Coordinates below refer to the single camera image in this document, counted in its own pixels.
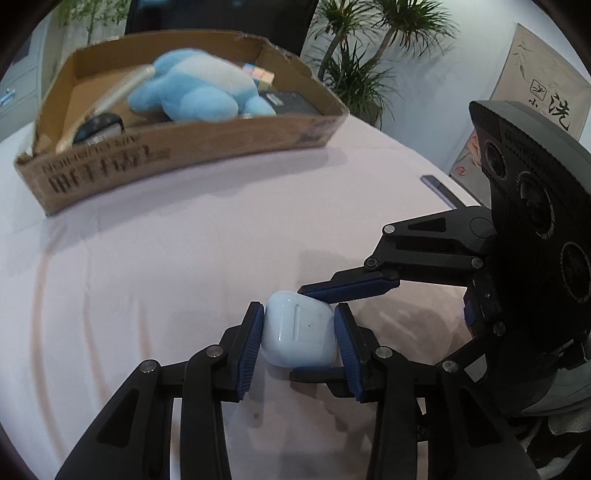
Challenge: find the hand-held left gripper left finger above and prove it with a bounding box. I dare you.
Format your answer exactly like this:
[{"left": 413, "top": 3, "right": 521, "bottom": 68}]
[{"left": 55, "top": 301, "right": 267, "bottom": 480}]

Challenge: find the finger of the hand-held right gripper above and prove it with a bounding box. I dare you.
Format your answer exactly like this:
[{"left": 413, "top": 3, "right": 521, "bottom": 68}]
[
  {"left": 290, "top": 366, "right": 352, "bottom": 394},
  {"left": 298, "top": 205, "right": 498, "bottom": 305}
]

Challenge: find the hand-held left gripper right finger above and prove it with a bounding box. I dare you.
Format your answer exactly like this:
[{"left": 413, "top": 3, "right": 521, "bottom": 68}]
[{"left": 333, "top": 304, "right": 541, "bottom": 480}]

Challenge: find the white earbuds case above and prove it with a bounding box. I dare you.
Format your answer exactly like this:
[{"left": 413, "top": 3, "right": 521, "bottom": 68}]
[{"left": 262, "top": 290, "right": 339, "bottom": 368}]

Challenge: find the black box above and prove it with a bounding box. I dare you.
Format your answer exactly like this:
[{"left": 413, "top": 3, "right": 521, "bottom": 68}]
[{"left": 259, "top": 90, "right": 324, "bottom": 116}]

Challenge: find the brown cardboard box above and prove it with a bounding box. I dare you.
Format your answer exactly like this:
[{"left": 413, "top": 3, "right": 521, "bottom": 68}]
[{"left": 14, "top": 30, "right": 349, "bottom": 217}]

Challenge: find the pastel puzzle cube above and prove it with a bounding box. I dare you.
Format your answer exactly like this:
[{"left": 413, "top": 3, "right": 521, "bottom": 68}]
[{"left": 242, "top": 64, "right": 276, "bottom": 90}]

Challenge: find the blue plush toy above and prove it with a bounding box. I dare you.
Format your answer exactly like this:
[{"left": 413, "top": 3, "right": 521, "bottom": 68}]
[{"left": 127, "top": 47, "right": 278, "bottom": 123}]

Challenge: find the black round object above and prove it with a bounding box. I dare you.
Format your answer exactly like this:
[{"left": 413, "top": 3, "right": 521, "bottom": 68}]
[{"left": 71, "top": 113, "right": 125, "bottom": 144}]

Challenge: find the potted palm plant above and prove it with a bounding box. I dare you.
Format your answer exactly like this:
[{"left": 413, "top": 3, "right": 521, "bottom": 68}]
[{"left": 307, "top": 0, "right": 458, "bottom": 130}]

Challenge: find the person's dark patterned clothing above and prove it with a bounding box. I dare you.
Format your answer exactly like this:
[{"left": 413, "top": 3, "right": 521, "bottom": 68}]
[{"left": 522, "top": 413, "right": 591, "bottom": 480}]

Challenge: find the grey glass-door cabinet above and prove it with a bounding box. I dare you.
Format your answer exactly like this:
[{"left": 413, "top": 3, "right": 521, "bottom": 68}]
[{"left": 0, "top": 28, "right": 61, "bottom": 139}]

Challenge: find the thin leafy potted plant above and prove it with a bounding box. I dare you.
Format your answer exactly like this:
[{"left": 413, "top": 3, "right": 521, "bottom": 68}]
[{"left": 60, "top": 0, "right": 130, "bottom": 47}]

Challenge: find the calligraphy wall scroll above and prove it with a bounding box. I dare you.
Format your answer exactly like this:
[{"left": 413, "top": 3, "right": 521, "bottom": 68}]
[{"left": 448, "top": 23, "right": 591, "bottom": 206}]

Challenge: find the black wall television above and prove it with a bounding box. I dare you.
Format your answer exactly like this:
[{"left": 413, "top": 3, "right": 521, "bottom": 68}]
[{"left": 124, "top": 0, "right": 319, "bottom": 58}]

